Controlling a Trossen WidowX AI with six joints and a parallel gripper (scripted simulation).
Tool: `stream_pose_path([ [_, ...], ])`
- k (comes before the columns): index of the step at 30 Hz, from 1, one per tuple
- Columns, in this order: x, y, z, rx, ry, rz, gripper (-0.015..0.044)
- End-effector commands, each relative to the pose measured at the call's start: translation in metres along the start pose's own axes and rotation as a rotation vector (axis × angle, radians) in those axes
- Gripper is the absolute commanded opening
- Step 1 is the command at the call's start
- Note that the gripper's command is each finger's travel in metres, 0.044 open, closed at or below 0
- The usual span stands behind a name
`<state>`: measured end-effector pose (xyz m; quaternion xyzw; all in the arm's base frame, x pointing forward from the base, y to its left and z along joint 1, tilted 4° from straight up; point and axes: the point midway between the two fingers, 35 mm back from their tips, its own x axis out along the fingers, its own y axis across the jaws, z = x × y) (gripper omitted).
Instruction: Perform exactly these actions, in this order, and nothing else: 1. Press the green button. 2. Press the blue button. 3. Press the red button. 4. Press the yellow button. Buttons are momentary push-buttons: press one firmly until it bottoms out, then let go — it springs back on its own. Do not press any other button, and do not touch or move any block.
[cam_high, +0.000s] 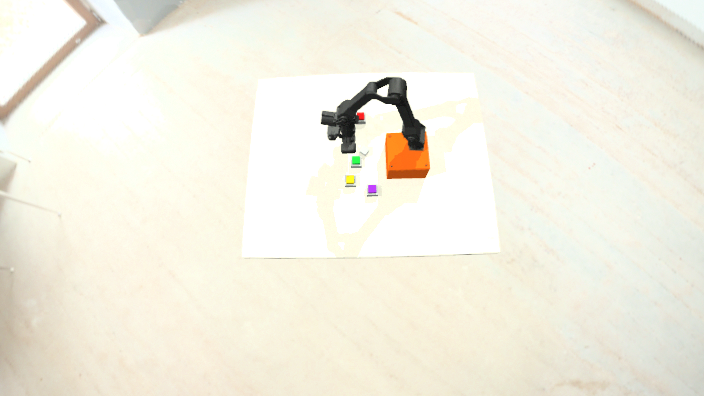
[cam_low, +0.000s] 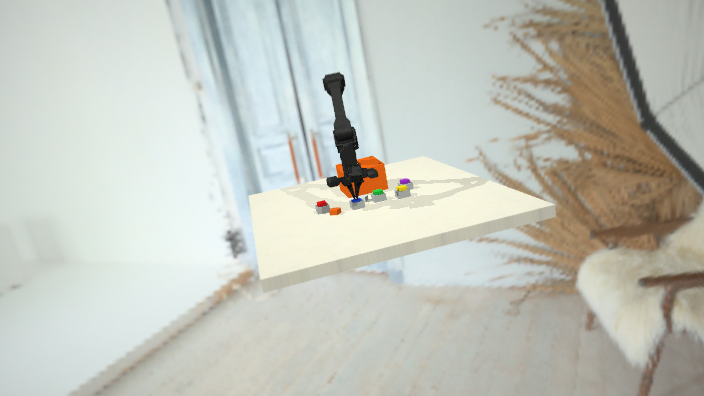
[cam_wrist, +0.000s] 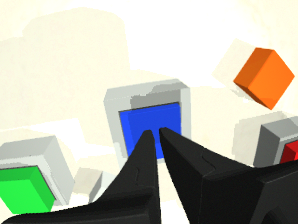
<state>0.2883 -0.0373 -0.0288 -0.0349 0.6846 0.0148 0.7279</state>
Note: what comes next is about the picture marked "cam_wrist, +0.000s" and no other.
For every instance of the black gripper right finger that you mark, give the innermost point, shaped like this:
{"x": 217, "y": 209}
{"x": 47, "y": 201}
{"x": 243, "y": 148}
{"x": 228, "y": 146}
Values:
{"x": 216, "y": 190}

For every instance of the green button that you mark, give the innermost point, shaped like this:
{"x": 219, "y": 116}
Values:
{"x": 34, "y": 175}

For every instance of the blue button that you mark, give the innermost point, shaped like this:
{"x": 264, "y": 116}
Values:
{"x": 134, "y": 108}

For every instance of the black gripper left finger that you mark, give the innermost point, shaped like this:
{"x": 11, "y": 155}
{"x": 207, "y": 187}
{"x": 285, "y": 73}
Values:
{"x": 132, "y": 198}

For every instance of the orange block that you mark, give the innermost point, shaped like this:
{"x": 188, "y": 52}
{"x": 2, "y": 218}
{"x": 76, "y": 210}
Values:
{"x": 264, "y": 77}

